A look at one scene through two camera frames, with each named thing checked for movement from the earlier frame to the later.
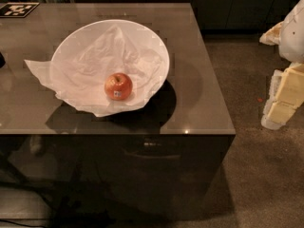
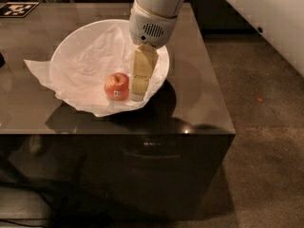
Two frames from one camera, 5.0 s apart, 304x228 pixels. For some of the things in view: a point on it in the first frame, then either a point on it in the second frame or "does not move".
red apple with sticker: (118, 86) does not move
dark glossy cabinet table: (161, 161) does not move
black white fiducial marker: (17, 9) does not move
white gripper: (293, 37) -> (149, 28)
